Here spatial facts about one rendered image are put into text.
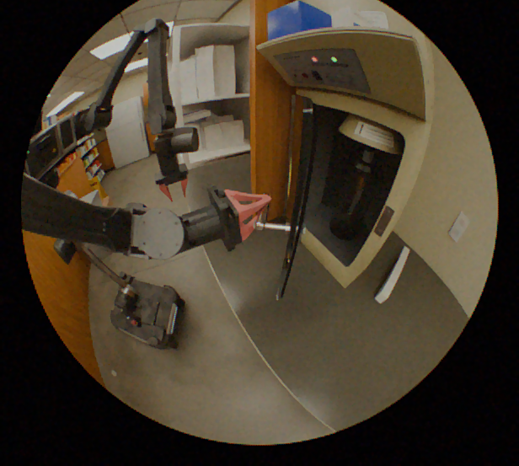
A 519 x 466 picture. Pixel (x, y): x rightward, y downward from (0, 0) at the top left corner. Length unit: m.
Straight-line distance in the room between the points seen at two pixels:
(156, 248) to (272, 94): 0.43
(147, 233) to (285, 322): 0.38
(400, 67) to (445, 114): 0.52
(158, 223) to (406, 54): 0.34
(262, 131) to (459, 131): 0.71
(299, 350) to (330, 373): 0.11
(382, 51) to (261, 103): 0.34
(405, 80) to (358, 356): 0.56
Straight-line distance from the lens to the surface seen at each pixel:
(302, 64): 0.36
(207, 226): 0.26
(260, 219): 0.28
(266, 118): 0.49
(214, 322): 1.47
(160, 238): 0.20
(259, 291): 0.50
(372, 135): 0.37
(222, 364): 1.42
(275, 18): 0.39
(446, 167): 0.75
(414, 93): 0.26
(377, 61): 0.26
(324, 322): 0.49
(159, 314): 1.37
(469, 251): 0.86
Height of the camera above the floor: 1.39
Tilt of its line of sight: 38 degrees down
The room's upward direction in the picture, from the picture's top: straight up
